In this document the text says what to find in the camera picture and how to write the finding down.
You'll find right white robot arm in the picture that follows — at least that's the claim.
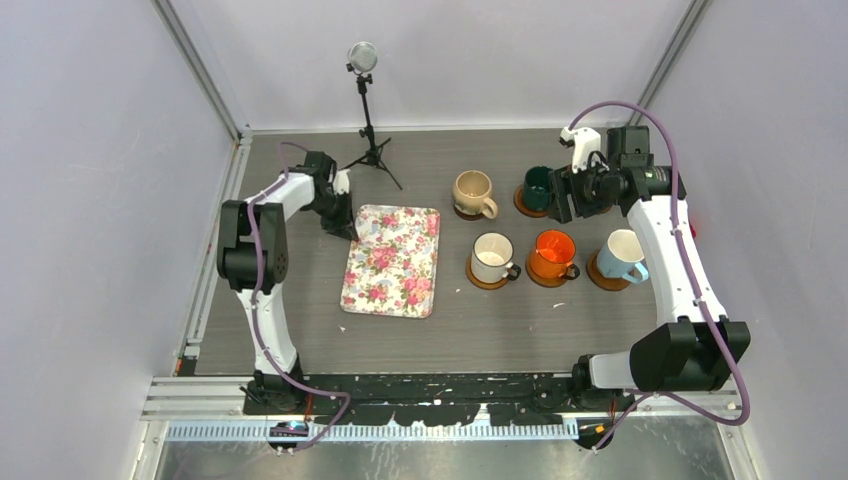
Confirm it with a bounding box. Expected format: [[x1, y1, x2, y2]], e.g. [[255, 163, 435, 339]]
[[549, 126, 751, 411]]

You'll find microphone on black tripod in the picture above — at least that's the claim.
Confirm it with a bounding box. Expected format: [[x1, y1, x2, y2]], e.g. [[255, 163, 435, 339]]
[[345, 41, 403, 190]]

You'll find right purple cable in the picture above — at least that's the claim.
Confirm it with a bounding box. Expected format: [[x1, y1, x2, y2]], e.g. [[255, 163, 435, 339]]
[[568, 100, 753, 453]]

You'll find dark brown wooden coaster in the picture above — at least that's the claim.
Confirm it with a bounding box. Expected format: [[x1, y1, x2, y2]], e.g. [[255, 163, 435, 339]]
[[453, 204, 486, 221]]

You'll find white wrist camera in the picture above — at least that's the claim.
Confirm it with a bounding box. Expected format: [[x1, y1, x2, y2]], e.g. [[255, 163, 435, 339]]
[[332, 169, 351, 195], [559, 127, 601, 173]]

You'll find orange mug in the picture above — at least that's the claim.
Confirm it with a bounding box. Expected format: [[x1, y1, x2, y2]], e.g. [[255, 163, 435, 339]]
[[527, 230, 581, 286]]

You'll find white light blue mug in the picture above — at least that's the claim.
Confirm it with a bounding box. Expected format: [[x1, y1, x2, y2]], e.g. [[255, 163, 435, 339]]
[[596, 229, 650, 284]]

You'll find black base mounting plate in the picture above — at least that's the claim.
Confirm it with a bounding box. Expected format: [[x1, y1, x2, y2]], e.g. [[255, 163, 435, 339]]
[[241, 372, 637, 429]]

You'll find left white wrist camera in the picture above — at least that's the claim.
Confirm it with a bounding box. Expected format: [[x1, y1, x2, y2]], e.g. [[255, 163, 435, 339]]
[[332, 169, 351, 195]]

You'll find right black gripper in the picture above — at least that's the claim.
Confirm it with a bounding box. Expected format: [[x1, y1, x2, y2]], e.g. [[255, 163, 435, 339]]
[[548, 154, 617, 224]]

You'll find purple cable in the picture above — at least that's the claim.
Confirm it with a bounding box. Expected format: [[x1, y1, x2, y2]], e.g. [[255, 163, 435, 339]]
[[568, 100, 753, 453], [246, 141, 352, 453]]

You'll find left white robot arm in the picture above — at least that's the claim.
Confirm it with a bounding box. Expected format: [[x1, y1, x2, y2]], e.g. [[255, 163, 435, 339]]
[[216, 150, 359, 415]]

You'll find white mug brown rim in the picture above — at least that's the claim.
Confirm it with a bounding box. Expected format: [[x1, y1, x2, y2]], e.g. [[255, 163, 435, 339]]
[[470, 232, 522, 283]]

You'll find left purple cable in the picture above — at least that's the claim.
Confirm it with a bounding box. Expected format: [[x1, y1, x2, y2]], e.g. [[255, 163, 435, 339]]
[[246, 141, 352, 453]]

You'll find dark green mug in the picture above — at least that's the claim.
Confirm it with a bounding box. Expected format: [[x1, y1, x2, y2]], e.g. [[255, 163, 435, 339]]
[[522, 166, 552, 213]]

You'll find floral serving tray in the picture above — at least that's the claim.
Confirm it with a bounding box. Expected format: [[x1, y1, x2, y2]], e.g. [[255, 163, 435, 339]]
[[340, 204, 441, 319]]

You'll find beige mug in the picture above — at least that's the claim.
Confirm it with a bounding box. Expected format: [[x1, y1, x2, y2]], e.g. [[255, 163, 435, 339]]
[[452, 170, 499, 219]]

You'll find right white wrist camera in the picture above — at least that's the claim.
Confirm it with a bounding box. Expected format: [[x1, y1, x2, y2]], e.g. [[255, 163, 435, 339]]
[[559, 127, 601, 173]]

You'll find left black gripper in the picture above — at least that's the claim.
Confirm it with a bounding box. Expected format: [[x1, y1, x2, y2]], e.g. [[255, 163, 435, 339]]
[[306, 190, 357, 243]]

